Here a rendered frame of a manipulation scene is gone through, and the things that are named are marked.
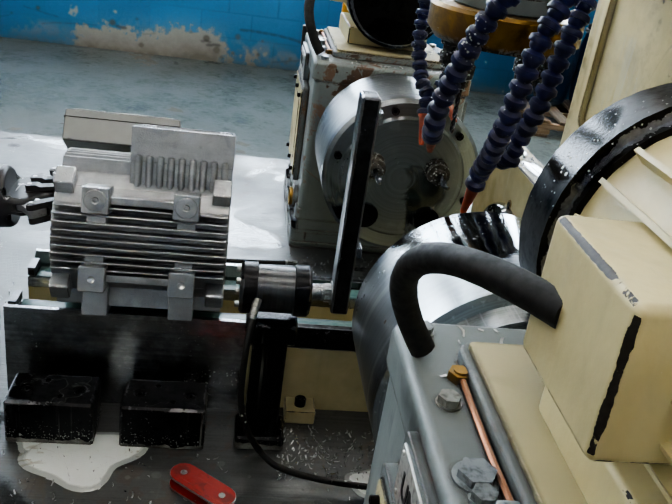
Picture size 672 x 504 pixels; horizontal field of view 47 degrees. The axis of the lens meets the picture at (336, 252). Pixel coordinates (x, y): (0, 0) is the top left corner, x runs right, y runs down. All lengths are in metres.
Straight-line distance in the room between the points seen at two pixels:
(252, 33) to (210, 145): 5.62
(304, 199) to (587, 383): 1.15
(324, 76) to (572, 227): 1.05
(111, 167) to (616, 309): 0.73
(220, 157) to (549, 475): 0.61
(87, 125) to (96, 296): 0.35
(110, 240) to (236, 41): 5.70
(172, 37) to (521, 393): 6.20
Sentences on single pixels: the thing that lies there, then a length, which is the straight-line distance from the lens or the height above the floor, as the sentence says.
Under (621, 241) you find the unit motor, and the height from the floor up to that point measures 1.31.
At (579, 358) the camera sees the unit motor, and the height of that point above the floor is 1.27.
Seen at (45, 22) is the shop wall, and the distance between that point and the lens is 6.76.
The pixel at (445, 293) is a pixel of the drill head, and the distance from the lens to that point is 0.67.
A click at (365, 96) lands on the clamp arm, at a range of 0.80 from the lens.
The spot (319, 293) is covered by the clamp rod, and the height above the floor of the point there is 1.02.
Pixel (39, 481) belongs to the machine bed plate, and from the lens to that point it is 0.96.
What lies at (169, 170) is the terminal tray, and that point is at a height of 1.11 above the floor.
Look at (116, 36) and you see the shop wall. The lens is 6.66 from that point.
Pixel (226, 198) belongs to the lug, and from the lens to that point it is 0.91.
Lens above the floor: 1.44
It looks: 25 degrees down
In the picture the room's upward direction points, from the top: 8 degrees clockwise
